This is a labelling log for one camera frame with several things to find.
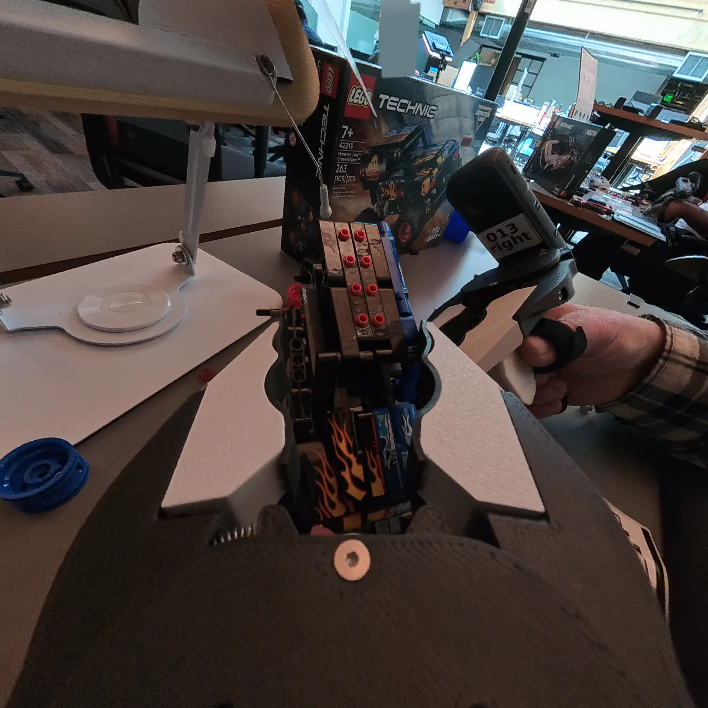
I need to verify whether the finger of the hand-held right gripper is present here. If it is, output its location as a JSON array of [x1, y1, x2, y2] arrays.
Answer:
[[427, 271, 535, 345], [458, 284, 541, 406]]

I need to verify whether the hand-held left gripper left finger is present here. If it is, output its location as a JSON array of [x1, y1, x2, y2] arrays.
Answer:
[[159, 323, 303, 519]]

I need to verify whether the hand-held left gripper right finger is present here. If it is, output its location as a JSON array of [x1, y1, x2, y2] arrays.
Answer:
[[414, 322, 546, 518]]

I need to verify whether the blue black toy truck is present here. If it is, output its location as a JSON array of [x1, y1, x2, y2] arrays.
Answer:
[[256, 219, 439, 536]]

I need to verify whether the person's right forearm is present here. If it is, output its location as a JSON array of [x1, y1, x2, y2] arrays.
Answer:
[[599, 314, 708, 462]]

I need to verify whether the person's right hand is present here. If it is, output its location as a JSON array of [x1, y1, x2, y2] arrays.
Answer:
[[521, 304, 666, 420]]

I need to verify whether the black toy car box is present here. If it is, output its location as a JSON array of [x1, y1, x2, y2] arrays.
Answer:
[[521, 113, 618, 201]]

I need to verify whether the black toy set box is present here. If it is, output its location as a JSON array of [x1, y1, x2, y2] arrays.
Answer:
[[280, 46, 500, 262]]

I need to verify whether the wooden workbench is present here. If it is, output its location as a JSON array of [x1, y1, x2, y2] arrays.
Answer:
[[528, 102, 708, 250]]

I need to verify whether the white metal stand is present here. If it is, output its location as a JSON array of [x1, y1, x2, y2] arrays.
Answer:
[[0, 0, 312, 450]]

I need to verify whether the black pillar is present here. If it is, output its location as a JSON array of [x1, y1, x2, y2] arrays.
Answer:
[[486, 0, 536, 107]]

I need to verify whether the blue toy wheel rim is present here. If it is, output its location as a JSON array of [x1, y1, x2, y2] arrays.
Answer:
[[0, 436, 91, 513]]

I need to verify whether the white cord pull handle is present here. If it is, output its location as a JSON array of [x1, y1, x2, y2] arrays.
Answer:
[[257, 52, 335, 220]]

